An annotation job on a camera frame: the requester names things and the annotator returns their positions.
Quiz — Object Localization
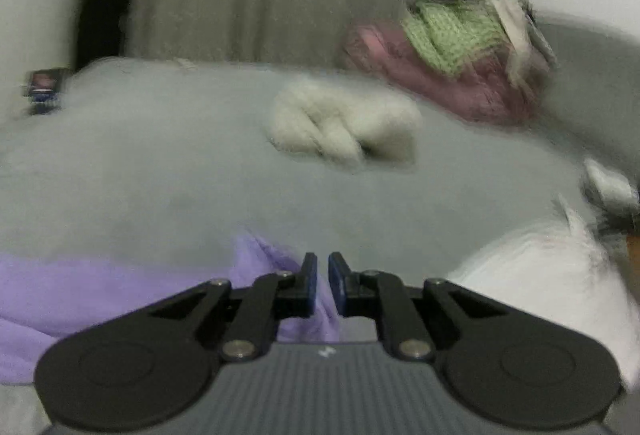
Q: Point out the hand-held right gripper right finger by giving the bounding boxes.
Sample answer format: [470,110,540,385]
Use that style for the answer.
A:
[327,252,506,361]

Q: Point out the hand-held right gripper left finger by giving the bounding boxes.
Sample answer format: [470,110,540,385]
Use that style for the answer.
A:
[145,252,318,361]

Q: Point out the purple pants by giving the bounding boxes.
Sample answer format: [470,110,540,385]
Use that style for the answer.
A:
[0,227,346,386]

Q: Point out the white plush toy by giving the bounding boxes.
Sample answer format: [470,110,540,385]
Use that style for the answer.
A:
[267,78,423,168]

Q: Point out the grey bed blanket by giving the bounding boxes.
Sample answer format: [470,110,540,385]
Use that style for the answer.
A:
[0,58,640,435]

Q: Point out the white garment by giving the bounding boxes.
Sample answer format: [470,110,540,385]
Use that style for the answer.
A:
[445,195,640,391]

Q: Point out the pink quilt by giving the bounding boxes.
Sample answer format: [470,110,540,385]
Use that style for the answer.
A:
[342,22,551,126]

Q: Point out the green patterned garment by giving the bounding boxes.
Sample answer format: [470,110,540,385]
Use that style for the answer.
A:
[402,0,506,76]

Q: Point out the cream garment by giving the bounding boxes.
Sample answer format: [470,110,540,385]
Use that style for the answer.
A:
[480,0,558,91]

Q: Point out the blue phone stand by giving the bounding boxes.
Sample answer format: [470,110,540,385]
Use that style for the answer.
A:
[30,92,61,115]

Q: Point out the smartphone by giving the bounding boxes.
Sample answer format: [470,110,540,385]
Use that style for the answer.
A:
[27,68,71,95]

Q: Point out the black hanging coat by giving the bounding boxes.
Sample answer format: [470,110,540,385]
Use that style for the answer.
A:
[75,0,133,71]

